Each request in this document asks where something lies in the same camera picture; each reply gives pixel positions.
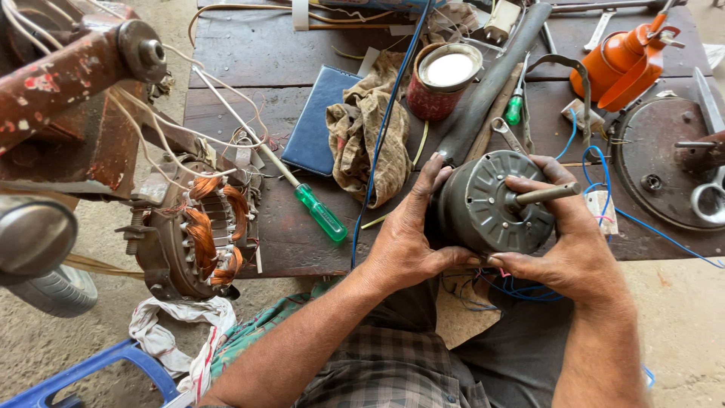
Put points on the person's right hand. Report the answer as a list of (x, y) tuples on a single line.
[(577, 255)]

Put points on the long steel spanner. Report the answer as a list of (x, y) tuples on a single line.
[(597, 31)]

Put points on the dirty brown rag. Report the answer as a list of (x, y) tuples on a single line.
[(368, 141)]

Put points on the small steel open spanner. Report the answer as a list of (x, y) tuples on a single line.
[(507, 135)]

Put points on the steel scissors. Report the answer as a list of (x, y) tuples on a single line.
[(708, 198)]

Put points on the long steel rod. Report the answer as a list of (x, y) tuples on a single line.
[(611, 5)]

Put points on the motor stator with copper windings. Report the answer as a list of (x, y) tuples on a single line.
[(198, 232)]

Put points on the person's left hand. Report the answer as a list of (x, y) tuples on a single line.
[(399, 243)]

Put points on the wooden stick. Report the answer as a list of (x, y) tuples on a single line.
[(493, 122)]

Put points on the blue leather wallet case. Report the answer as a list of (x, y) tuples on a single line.
[(314, 124)]

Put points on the orange oil can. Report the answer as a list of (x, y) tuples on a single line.
[(617, 65)]

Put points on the white electric plug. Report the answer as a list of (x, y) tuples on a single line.
[(501, 21)]

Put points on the rusty red winding machine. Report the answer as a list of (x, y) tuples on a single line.
[(73, 85)]

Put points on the blue plastic stool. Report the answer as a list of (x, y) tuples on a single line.
[(96, 368)]

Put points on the flat steel bar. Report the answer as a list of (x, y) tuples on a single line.
[(707, 99)]

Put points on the small white wooden block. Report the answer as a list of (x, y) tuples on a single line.
[(577, 113)]

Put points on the green patterned cloth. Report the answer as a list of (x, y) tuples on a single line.
[(255, 334)]

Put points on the white cloth with red stripes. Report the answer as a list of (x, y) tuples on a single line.
[(164, 334)]

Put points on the red tin can white lid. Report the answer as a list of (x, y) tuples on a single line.
[(442, 79)]

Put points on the round rusty motor cover plate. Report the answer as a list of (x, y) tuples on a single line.
[(651, 153)]

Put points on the grey rubber tyre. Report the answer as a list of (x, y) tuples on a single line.
[(56, 292)]

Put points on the white tape roll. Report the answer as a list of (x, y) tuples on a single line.
[(300, 14)]

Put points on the grey fan motor with shaft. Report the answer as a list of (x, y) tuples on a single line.
[(481, 209)]

